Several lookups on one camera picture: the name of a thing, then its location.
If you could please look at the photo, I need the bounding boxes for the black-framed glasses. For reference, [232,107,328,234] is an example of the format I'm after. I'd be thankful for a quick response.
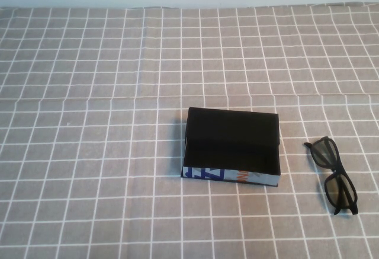
[303,136,360,216]

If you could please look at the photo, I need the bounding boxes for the grey white-checked tablecloth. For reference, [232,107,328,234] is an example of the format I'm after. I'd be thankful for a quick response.
[0,2,379,259]

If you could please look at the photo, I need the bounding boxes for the black printed glasses case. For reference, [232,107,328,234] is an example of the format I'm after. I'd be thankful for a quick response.
[180,107,281,187]

